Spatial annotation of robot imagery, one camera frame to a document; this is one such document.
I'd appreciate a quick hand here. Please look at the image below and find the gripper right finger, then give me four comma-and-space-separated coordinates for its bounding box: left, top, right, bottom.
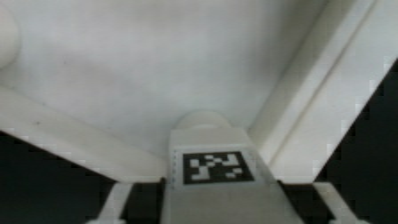
279, 182, 371, 224

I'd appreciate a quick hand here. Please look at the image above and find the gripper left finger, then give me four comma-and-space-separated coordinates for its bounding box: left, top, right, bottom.
87, 181, 165, 224

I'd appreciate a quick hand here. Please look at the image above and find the white table leg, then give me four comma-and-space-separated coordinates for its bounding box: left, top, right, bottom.
160, 111, 304, 224

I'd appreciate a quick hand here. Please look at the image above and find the white square table top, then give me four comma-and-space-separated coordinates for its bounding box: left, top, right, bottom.
0, 0, 398, 183

